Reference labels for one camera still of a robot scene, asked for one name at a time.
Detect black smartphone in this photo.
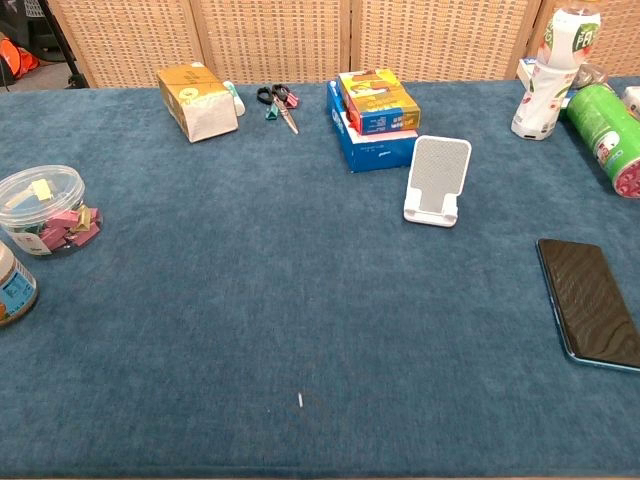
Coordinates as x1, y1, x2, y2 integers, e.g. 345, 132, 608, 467
537, 238, 640, 374

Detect wicker folding screen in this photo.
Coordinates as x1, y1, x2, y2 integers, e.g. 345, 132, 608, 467
47, 0, 640, 90

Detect white drink bottle yellow cap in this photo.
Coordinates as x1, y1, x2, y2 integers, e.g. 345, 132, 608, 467
510, 0, 602, 141

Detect clear jar of binder clips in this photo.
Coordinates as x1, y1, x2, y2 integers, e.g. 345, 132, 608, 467
0, 164, 105, 259

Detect black tripod stand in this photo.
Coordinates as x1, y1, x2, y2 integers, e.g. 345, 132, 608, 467
37, 0, 89, 90

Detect white lidded jar blue label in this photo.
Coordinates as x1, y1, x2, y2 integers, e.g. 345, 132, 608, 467
0, 240, 39, 329

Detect blue felt table mat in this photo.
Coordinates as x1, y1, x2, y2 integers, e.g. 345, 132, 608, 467
0, 77, 640, 479

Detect white phone stand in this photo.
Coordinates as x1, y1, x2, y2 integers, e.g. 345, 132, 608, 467
403, 134, 473, 229

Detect black handled scissors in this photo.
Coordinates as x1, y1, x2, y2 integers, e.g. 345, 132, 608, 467
256, 83, 300, 136

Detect green chips can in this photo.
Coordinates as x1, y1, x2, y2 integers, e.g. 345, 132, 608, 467
566, 83, 640, 200

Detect blue cardboard box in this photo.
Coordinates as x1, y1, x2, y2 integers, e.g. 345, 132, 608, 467
326, 79, 420, 175

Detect white green glue stick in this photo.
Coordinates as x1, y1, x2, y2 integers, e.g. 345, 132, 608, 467
223, 80, 247, 118

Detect yellow orange snack box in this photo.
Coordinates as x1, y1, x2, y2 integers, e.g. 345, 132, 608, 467
338, 68, 422, 136

